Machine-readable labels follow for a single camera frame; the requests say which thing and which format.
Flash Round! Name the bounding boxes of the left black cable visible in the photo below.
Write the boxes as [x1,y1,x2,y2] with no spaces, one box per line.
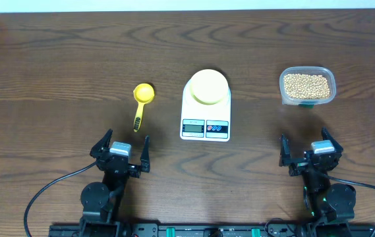
[23,161,99,237]

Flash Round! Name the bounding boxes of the yellow measuring scoop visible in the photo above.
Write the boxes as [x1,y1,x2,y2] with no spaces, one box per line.
[133,83,155,132]

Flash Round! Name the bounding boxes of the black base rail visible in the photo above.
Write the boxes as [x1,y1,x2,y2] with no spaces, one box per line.
[48,223,375,237]

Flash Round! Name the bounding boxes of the clear plastic container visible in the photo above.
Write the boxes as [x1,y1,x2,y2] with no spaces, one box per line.
[279,66,337,107]

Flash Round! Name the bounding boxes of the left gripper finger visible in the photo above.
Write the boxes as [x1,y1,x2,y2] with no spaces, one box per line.
[90,129,113,157]
[140,136,150,172]

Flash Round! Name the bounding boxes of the pale yellow bowl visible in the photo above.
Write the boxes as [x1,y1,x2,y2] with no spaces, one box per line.
[189,69,229,105]

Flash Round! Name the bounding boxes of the soybeans in container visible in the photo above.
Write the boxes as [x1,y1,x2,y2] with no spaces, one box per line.
[283,74,331,99]

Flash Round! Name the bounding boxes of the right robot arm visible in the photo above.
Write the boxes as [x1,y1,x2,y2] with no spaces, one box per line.
[279,128,356,236]

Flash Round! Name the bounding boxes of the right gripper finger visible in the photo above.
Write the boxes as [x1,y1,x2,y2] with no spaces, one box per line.
[279,134,291,167]
[321,127,343,153]

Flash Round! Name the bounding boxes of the white digital kitchen scale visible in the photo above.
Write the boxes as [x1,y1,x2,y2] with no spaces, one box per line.
[179,81,231,142]

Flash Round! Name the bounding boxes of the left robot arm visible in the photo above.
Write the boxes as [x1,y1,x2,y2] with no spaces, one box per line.
[78,130,150,237]

